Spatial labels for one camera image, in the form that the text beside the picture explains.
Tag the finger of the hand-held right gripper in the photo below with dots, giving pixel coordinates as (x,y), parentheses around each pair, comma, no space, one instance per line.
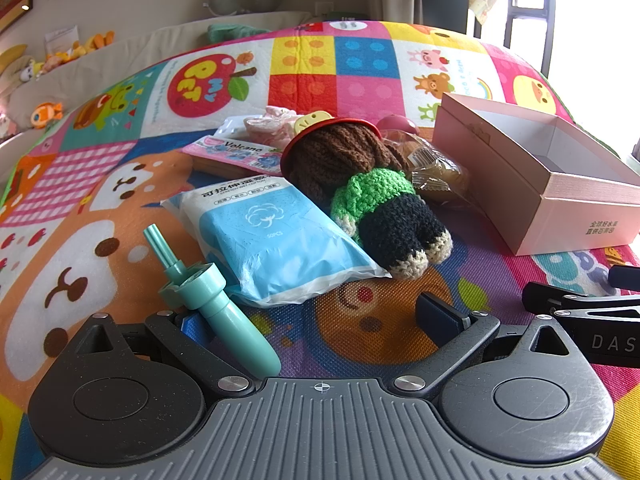
(555,302)
(627,276)

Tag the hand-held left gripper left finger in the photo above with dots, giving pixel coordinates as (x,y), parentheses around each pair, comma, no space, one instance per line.
(189,329)

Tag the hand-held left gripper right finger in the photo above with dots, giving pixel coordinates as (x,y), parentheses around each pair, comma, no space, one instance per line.
(437,317)

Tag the teal plastic tool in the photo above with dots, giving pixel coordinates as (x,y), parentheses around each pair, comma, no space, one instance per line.
(235,325)

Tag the pink cardboard box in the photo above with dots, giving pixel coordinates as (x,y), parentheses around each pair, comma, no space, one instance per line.
(565,200)

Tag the blue wet wipes packet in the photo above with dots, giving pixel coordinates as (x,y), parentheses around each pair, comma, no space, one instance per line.
(270,240)

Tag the bread packet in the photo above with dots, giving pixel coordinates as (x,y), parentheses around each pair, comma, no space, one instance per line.
(435,170)

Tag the pink printed packet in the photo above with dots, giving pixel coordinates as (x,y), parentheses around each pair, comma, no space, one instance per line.
(230,152)

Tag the crochet doll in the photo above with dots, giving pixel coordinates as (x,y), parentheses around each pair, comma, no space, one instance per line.
(340,160)

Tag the pink white cloth bundle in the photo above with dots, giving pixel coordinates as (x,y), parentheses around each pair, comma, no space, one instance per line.
(267,125)

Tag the colourful printed play mat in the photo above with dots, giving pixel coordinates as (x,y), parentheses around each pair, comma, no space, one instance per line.
(350,85)

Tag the orange plush fish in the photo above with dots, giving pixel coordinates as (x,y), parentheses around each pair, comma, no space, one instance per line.
(46,114)

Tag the beige sofa cushion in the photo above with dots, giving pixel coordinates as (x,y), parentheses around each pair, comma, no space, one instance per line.
(125,47)

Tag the green cloth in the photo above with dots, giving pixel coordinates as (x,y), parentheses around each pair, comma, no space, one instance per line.
(235,34)

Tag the row of plush toys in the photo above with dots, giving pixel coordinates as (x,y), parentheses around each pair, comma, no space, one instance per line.
(75,50)

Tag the black window frame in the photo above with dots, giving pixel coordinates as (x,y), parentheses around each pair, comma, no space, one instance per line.
(530,7)

